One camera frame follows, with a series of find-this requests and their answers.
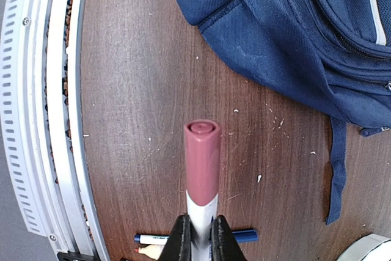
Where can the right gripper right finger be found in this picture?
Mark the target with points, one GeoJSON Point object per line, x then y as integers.
{"type": "Point", "coordinates": [224, 247]}

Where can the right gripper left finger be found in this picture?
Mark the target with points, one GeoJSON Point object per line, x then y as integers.
{"type": "Point", "coordinates": [178, 246]}

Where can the pink and yellow highlighter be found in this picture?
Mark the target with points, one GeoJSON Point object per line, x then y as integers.
{"type": "Point", "coordinates": [152, 251]}

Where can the brown capped white marker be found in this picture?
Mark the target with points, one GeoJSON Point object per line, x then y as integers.
{"type": "Point", "coordinates": [202, 139]}

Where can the navy blue student backpack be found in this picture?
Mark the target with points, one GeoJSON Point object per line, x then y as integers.
{"type": "Point", "coordinates": [331, 55]}

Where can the white scalloped ceramic bowl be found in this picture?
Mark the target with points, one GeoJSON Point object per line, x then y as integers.
{"type": "Point", "coordinates": [371, 247]}

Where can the front aluminium rail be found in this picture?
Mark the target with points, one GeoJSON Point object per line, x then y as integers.
{"type": "Point", "coordinates": [41, 123]}

